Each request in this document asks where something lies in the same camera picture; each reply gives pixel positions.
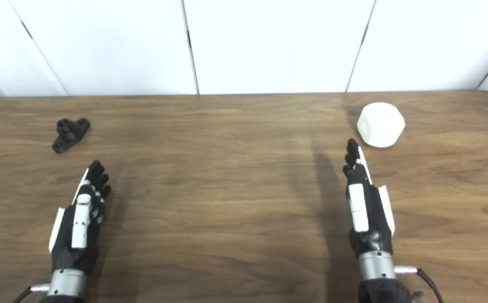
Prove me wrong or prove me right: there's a black plastic holder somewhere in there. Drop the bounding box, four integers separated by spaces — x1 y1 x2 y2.
52 118 91 154

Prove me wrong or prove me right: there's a round white plastic piece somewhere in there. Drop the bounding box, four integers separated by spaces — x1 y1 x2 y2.
357 102 406 149

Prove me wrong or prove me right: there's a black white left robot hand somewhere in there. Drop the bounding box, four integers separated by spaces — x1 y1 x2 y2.
48 160 112 274

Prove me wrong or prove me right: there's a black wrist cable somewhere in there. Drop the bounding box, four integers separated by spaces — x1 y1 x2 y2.
12 284 51 303
395 265 444 303

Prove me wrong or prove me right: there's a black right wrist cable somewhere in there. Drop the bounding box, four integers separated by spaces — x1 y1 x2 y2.
395 265 444 303

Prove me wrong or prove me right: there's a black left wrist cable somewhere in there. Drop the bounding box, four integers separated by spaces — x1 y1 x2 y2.
12 284 51 303

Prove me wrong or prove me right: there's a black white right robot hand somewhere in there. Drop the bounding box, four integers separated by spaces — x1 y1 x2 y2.
342 138 396 258

